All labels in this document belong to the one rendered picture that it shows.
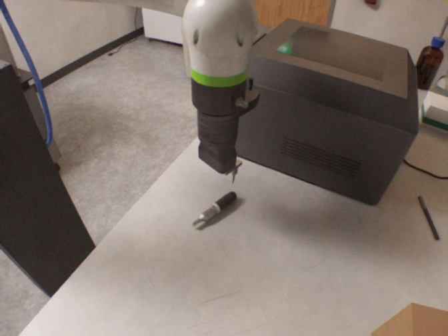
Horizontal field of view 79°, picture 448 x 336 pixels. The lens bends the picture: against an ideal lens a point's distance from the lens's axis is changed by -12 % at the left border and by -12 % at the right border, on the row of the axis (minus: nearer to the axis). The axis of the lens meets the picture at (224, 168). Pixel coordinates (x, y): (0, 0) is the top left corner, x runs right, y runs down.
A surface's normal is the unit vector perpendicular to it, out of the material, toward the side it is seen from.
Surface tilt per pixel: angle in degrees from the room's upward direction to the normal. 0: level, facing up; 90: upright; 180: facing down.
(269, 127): 90
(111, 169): 0
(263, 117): 90
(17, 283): 0
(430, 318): 0
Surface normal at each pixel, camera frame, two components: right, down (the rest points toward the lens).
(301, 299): 0.04, -0.71
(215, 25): -0.09, 0.47
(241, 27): 0.53, 0.46
